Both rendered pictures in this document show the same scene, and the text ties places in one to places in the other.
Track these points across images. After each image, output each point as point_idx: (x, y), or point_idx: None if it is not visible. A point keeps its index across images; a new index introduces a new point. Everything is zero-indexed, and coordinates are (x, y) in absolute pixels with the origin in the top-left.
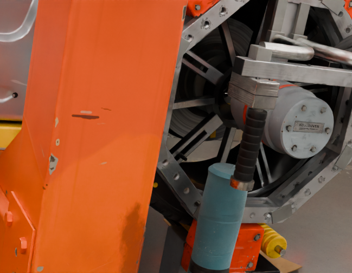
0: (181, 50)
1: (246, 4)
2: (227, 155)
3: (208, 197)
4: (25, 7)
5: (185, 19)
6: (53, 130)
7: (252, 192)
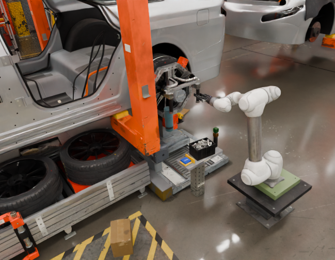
0: None
1: None
2: (165, 101)
3: (165, 114)
4: (117, 89)
5: None
6: (142, 121)
7: (173, 107)
